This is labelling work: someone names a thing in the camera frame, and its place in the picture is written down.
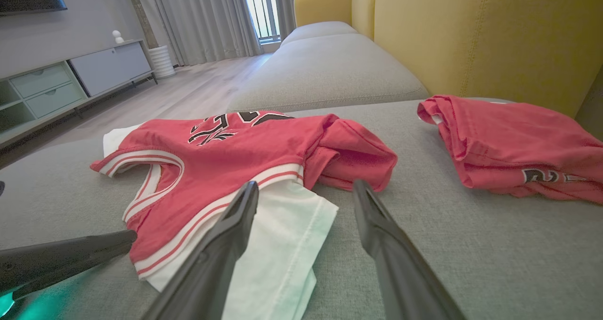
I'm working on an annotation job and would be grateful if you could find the large grey sofa seat cushion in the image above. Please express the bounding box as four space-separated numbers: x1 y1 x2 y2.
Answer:
0 98 603 320

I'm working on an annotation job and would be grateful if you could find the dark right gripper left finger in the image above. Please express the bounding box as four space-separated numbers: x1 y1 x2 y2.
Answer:
141 181 260 320

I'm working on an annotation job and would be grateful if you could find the red numbered sports garment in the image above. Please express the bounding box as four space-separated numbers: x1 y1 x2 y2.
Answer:
416 94 603 205

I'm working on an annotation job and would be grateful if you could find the yellow sofa end armrest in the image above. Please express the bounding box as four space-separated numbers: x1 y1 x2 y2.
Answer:
293 0 359 28

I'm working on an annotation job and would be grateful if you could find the tall green potted tree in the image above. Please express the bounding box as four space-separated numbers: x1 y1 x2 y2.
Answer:
123 0 160 49

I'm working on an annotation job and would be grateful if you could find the narrow yellow sofa backrest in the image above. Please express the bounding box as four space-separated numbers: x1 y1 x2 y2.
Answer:
350 0 380 41

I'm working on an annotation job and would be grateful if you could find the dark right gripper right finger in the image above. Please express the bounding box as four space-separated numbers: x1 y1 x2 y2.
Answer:
353 179 467 320

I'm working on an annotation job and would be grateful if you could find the white ribbed plant pot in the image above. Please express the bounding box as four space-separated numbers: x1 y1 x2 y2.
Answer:
148 45 176 79

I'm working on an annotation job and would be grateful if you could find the large yellow sofa backrest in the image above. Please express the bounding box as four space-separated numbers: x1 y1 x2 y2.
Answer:
374 0 603 119

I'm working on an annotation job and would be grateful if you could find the red jersey with white tee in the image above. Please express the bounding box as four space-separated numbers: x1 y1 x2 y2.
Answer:
90 110 399 320

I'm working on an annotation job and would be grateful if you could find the grey TV cabinet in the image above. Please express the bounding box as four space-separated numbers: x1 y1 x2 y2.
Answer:
0 39 159 147

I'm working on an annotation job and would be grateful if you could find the window with railing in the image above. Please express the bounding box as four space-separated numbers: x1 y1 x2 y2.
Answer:
241 0 282 45

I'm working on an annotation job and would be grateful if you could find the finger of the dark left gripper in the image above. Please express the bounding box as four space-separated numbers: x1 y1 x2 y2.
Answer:
0 229 138 302

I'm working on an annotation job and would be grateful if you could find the small grey sofa seat cushion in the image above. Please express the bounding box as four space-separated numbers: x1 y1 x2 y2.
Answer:
280 21 359 47

